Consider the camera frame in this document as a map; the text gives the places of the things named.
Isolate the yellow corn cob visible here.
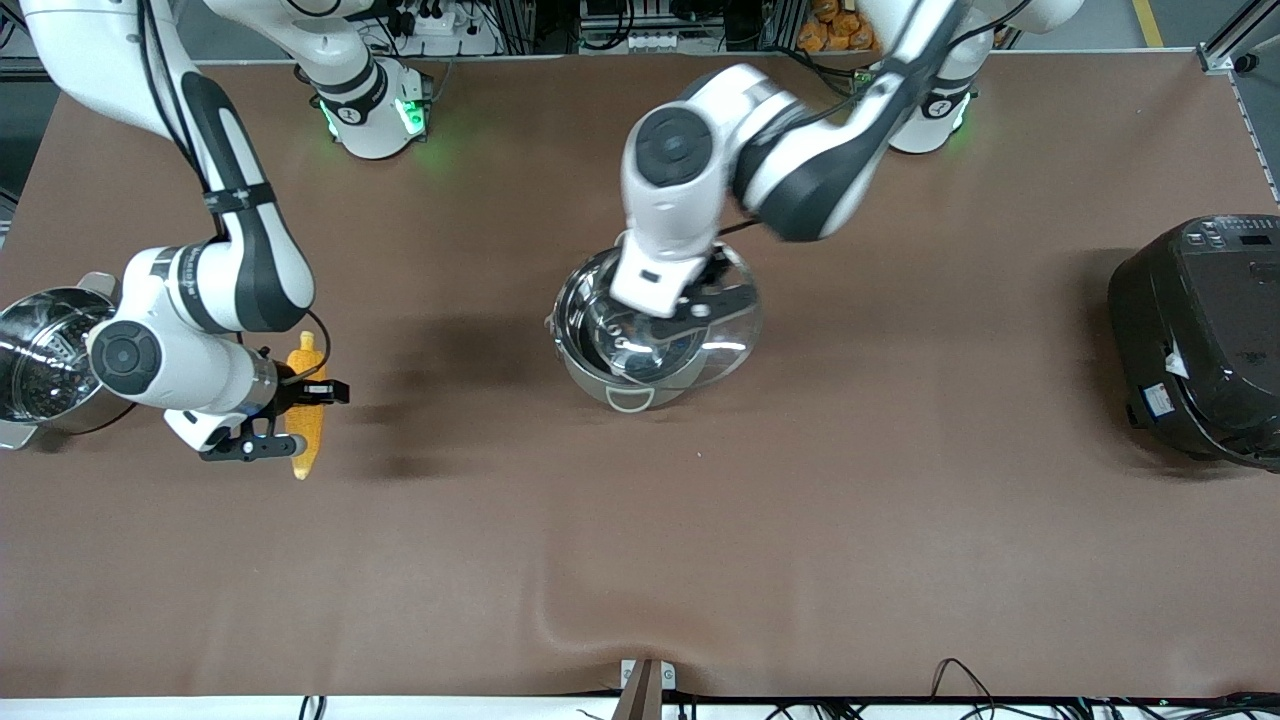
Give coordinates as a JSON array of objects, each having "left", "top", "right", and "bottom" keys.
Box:
[{"left": 284, "top": 330, "right": 331, "bottom": 482}]

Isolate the glass pot lid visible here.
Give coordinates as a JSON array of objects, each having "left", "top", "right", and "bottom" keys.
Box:
[{"left": 578, "top": 243, "right": 767, "bottom": 393}]

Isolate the steel steamer pot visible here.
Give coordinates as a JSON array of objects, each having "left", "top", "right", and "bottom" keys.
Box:
[{"left": 0, "top": 272, "right": 123, "bottom": 451}]

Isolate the white connector block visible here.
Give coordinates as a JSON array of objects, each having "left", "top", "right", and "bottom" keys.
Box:
[{"left": 580, "top": 0, "right": 673, "bottom": 53}]

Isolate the orange toy food pile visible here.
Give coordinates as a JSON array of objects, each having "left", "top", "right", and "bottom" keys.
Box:
[{"left": 797, "top": 0, "right": 881, "bottom": 53}]

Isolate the brown table mat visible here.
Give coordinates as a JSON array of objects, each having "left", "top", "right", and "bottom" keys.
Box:
[{"left": 0, "top": 50, "right": 1280, "bottom": 701}]

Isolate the white power strip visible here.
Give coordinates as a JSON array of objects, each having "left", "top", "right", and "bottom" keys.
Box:
[{"left": 385, "top": 0, "right": 501, "bottom": 57}]

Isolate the metal table clamp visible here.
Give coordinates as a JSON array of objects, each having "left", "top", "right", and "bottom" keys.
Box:
[{"left": 612, "top": 658, "right": 677, "bottom": 720}]

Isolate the black rice cooker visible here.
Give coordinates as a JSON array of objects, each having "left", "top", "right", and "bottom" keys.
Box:
[{"left": 1108, "top": 213, "right": 1280, "bottom": 473}]

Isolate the grey pot with handles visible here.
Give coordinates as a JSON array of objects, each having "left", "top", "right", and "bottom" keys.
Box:
[{"left": 545, "top": 245, "right": 723, "bottom": 413}]

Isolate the looped black cable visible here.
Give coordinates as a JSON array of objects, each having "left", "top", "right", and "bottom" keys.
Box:
[{"left": 930, "top": 657, "right": 1001, "bottom": 720}]

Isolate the aluminium frame rail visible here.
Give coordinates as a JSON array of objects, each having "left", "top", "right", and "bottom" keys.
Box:
[{"left": 1198, "top": 0, "right": 1280, "bottom": 77}]

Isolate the black cable bundle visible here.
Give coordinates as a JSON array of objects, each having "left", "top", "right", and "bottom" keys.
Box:
[{"left": 760, "top": 690, "right": 1280, "bottom": 720}]

